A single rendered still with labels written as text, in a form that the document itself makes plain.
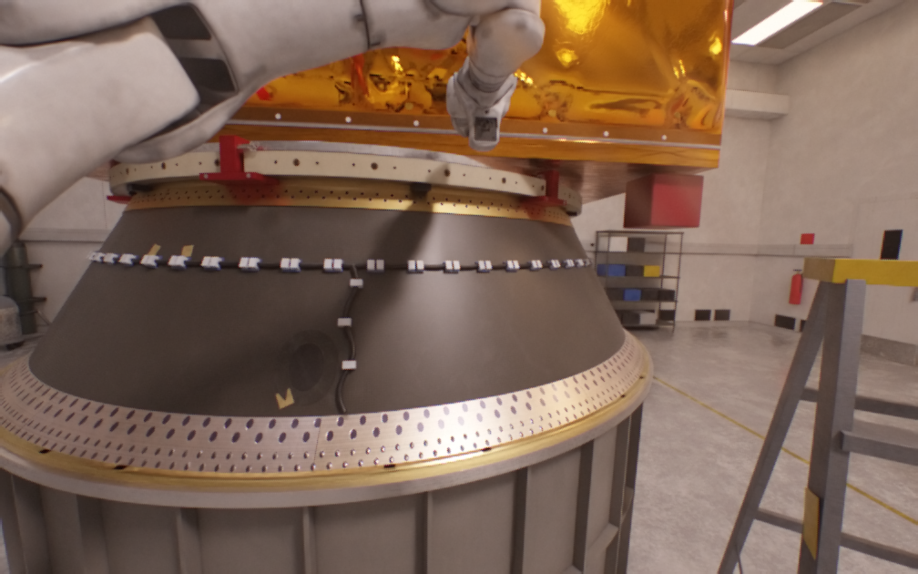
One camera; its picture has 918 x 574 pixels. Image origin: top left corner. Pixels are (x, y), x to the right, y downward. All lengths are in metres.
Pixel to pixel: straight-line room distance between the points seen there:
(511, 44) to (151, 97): 0.30
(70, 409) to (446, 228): 0.79
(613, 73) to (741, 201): 8.27
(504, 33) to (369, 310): 0.49
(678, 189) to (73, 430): 1.39
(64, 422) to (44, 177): 0.69
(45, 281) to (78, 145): 8.57
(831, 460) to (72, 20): 1.06
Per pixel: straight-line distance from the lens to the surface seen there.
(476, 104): 0.54
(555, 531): 0.94
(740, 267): 9.21
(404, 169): 0.78
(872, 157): 8.56
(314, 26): 0.36
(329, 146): 0.84
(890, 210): 8.24
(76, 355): 1.03
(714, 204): 8.71
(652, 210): 1.06
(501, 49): 0.41
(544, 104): 0.93
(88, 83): 0.31
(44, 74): 0.31
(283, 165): 0.81
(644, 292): 7.18
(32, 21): 0.32
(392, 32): 0.38
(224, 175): 0.86
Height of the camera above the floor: 1.53
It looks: 7 degrees down
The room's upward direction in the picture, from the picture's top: 1 degrees clockwise
